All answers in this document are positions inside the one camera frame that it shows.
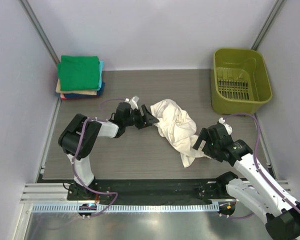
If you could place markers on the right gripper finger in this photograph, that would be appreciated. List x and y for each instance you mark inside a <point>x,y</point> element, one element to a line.
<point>204,135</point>
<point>200,143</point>

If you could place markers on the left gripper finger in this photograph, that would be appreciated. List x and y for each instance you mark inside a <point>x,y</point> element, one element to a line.
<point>144,124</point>
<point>146,113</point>

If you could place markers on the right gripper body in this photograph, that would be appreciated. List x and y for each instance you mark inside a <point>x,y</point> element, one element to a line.
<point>211,149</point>

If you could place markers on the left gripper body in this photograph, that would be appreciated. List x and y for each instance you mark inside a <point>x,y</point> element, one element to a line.
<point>134,119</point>

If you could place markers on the white t shirt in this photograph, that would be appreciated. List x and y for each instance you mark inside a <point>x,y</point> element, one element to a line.
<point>179,129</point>

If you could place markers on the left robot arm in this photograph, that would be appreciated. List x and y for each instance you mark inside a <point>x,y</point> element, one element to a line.
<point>79,137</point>

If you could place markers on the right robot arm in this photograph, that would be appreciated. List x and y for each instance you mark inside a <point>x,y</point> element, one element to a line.
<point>267,199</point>

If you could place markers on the light blue folded t shirt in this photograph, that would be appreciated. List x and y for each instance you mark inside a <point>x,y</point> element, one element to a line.
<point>101,66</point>

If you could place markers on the olive green plastic bin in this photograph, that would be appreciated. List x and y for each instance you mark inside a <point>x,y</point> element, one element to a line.
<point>239,81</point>

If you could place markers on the green folded t shirt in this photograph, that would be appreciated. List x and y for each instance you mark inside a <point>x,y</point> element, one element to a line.
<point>78,73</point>

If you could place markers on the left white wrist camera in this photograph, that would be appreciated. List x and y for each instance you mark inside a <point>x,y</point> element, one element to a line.
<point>133,102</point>

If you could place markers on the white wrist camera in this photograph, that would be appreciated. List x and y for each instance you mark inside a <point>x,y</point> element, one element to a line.
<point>228,128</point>
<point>133,102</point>

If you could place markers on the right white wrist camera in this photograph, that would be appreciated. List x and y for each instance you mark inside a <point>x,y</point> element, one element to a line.
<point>228,128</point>

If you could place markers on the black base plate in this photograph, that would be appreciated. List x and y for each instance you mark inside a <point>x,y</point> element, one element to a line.
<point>152,190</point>

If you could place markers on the aluminium frame rail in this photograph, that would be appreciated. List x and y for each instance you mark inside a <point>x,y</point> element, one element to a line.
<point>35,191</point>

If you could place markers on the slotted cable duct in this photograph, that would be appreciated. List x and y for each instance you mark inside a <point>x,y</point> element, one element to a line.
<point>88,207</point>

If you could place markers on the right corner aluminium post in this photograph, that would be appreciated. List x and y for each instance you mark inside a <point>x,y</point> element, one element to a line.
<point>275,11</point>

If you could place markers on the corner aluminium post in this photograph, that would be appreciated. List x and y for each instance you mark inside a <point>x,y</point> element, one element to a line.
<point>275,11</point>
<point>39,29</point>

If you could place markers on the left corner aluminium post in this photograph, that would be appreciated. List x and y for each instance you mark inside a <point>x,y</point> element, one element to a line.
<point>39,29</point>

